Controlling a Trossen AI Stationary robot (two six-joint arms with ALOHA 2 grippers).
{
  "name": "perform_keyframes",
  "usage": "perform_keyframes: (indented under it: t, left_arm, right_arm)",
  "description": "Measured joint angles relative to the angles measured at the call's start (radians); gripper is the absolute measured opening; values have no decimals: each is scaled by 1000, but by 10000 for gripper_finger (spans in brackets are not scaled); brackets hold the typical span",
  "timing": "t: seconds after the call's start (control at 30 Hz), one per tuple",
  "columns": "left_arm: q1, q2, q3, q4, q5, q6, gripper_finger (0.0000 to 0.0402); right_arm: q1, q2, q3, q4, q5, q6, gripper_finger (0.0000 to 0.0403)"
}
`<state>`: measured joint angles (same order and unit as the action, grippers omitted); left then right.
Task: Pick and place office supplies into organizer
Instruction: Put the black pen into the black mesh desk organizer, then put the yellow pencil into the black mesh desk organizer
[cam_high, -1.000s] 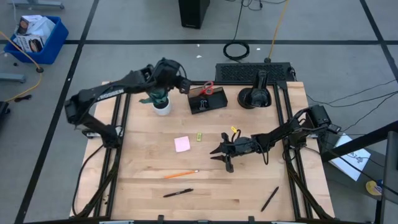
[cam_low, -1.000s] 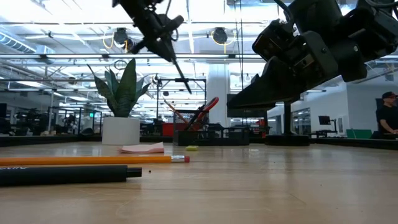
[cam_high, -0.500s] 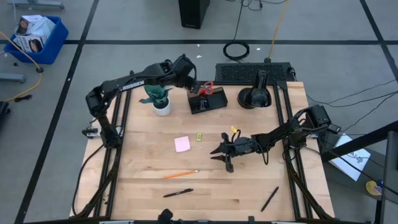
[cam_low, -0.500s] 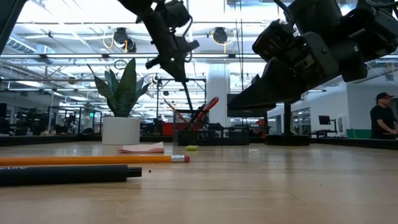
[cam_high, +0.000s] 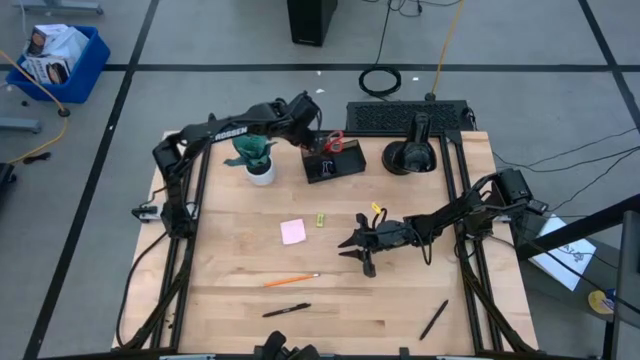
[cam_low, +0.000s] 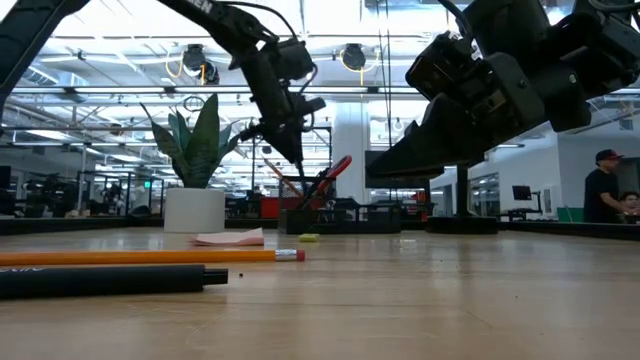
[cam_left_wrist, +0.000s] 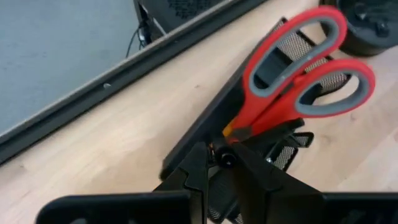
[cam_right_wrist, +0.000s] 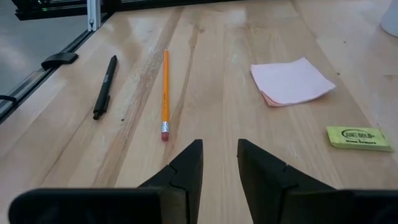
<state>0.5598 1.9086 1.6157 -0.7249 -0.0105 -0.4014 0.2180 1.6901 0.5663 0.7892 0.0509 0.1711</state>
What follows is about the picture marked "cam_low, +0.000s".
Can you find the pink sticky note pad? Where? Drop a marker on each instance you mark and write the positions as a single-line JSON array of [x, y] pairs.
[[230, 239]]

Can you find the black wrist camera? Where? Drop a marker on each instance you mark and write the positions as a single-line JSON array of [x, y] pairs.
[[440, 65], [295, 60]]

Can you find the red box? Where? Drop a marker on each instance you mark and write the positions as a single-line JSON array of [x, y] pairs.
[[270, 207]]

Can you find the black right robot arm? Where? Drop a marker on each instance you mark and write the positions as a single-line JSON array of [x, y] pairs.
[[610, 40]]

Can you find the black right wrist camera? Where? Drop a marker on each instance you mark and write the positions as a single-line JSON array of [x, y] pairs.
[[440, 65]]

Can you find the white plant pot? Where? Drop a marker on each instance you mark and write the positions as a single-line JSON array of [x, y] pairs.
[[194, 210]]

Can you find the black desk lamp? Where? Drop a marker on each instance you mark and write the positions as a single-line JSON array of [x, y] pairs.
[[462, 225]]

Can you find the small black monitor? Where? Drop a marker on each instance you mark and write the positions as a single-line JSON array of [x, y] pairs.
[[521, 192]]

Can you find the green bin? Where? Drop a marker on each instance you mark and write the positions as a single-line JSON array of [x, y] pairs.
[[570, 215]]

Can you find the green snake plant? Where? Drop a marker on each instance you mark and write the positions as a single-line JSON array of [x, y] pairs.
[[200, 145]]

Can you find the black table border frame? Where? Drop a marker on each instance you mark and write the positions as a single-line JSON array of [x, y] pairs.
[[100, 224]]

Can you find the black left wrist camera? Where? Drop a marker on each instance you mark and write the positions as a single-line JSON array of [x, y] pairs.
[[295, 60]]

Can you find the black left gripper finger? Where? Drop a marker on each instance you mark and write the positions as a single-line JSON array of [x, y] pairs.
[[301, 150], [292, 150]]

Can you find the black mesh desk organizer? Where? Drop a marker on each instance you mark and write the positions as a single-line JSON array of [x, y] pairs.
[[360, 222]]

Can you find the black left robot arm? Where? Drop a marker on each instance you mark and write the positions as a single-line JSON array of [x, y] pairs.
[[220, 20]]

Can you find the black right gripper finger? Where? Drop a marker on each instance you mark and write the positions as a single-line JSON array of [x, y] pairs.
[[440, 145], [412, 132]]

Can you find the small yellow eraser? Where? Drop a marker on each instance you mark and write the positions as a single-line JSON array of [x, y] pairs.
[[309, 237]]

